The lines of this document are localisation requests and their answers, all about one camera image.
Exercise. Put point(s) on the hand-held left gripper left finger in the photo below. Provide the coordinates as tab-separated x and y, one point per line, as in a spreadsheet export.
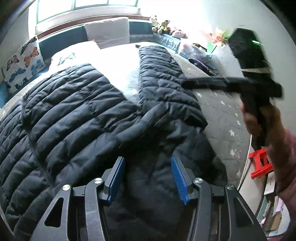
115	178

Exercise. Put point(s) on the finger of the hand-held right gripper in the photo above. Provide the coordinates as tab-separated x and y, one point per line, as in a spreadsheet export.
208	83

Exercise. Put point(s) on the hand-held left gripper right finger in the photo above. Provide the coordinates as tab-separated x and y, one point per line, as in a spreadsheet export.
180	179

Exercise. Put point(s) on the black down jacket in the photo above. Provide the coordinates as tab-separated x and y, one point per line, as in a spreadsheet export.
92	120

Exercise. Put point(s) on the person's right forearm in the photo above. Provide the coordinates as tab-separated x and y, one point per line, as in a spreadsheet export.
284	166

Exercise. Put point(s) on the person's right hand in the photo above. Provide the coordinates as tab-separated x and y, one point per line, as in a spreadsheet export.
249	124

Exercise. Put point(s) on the purple cloth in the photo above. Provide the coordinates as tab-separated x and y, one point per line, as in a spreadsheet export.
204	66

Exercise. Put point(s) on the clear bag of toys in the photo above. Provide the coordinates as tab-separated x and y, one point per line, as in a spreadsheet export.
195	52

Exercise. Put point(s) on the colourful pinwheel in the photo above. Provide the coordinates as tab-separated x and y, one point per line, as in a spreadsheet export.
220	37

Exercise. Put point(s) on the pink pig plush toy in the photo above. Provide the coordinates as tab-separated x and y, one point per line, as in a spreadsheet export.
180	34

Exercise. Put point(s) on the monkey plush toy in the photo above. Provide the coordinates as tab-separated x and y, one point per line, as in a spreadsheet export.
163	27

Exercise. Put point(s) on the dark flat book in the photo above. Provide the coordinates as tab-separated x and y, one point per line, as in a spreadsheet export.
139	45

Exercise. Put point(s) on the red plastic stool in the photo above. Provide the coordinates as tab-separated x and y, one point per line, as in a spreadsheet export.
260	163

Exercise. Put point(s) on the cow plush toy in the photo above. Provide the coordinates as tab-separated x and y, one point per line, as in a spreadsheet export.
155	21

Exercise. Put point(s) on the blue padded bed surround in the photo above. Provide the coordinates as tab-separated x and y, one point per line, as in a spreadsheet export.
143	29

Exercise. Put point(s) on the cardboard box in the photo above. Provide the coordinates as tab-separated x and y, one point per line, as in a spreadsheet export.
272	217

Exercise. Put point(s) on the grey plain pillow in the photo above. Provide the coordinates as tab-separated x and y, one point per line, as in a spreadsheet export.
107	31

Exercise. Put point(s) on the white pillow with butterfly print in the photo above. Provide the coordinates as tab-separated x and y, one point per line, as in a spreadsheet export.
74	54

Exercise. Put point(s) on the green-framed window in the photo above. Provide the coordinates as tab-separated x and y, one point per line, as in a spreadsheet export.
87	9

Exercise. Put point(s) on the butterfly print cushion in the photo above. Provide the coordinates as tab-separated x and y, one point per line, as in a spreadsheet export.
23	62

